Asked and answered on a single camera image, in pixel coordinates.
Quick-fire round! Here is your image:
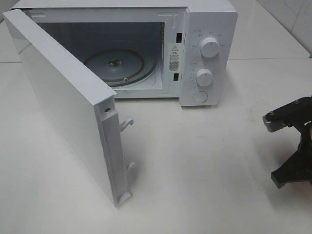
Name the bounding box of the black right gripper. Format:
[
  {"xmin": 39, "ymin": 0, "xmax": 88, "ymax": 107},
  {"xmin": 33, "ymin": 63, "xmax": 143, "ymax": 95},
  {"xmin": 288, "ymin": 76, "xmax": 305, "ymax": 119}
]
[{"xmin": 271, "ymin": 121, "xmax": 312, "ymax": 188}]

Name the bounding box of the round white door button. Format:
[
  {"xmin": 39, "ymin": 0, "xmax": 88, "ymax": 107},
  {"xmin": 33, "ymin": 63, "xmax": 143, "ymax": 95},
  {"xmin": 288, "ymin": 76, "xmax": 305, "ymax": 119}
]
[{"xmin": 193, "ymin": 91, "xmax": 208, "ymax": 103}]

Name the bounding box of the white microwave door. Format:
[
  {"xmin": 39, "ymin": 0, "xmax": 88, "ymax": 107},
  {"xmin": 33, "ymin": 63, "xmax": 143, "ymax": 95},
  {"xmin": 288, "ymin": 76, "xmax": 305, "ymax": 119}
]
[{"xmin": 4, "ymin": 9, "xmax": 134, "ymax": 206}]

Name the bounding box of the lower white timer knob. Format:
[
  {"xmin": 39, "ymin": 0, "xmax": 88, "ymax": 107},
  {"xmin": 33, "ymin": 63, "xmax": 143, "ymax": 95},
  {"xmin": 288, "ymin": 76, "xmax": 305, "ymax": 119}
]
[{"xmin": 195, "ymin": 68, "xmax": 214, "ymax": 87}]

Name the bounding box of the upper white power knob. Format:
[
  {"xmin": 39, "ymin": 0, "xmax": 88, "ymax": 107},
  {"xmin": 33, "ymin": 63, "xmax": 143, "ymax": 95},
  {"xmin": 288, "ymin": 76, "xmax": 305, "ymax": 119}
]
[{"xmin": 200, "ymin": 37, "xmax": 219, "ymax": 58}]

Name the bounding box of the white microwave oven body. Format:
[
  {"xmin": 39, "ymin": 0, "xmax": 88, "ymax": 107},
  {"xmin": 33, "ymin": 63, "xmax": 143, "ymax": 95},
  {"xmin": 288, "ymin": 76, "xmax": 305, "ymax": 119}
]
[{"xmin": 9, "ymin": 0, "xmax": 238, "ymax": 106}]

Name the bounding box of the white warning label sticker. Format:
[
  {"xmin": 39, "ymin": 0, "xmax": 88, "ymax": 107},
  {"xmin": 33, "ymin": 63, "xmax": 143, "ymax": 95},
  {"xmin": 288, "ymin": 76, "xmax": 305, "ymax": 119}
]
[{"xmin": 167, "ymin": 43, "xmax": 183, "ymax": 72}]

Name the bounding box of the glass microwave turntable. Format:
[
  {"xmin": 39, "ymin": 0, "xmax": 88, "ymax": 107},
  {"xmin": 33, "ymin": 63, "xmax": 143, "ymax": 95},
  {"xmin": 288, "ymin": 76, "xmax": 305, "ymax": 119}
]
[{"xmin": 84, "ymin": 49, "xmax": 157, "ymax": 87}]

